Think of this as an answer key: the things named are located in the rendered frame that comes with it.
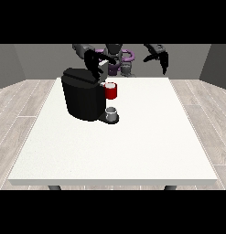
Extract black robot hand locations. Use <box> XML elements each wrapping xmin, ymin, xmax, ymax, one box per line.
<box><xmin>143</xmin><ymin>50</ymin><xmax>170</xmax><ymax>76</ymax></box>
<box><xmin>83</xmin><ymin>48</ymin><xmax>117</xmax><ymax>83</ymax></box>

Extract pale grey machine lid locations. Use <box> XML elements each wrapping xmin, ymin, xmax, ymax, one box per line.
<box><xmin>98</xmin><ymin>59</ymin><xmax>110</xmax><ymax>80</ymax></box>

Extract red pod holder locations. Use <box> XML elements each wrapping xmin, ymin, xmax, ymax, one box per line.
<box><xmin>103</xmin><ymin>81</ymin><xmax>119</xmax><ymax>101</ymax></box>

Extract black coffee machine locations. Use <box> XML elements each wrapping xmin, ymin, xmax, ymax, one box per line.
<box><xmin>60</xmin><ymin>67</ymin><xmax>120</xmax><ymax>124</ymax></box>

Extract grey robot trunk purple rings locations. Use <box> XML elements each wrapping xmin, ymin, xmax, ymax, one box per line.
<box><xmin>95</xmin><ymin>44</ymin><xmax>137</xmax><ymax>78</ymax></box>

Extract small grey cup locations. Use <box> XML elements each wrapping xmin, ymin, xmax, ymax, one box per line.
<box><xmin>105</xmin><ymin>106</ymin><xmax>119</xmax><ymax>122</ymax></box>

